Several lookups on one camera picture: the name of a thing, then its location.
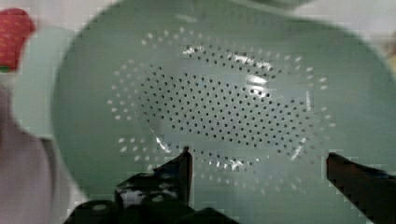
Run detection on green plastic strainer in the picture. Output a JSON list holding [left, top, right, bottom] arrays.
[[12, 0, 396, 224]]

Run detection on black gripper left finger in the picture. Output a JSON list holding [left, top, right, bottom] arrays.
[[114, 146, 192, 209]]

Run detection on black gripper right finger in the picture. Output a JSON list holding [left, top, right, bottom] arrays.
[[326, 152, 396, 224]]

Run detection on red toy strawberry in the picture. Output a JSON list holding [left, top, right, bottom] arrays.
[[0, 7, 36, 73]]

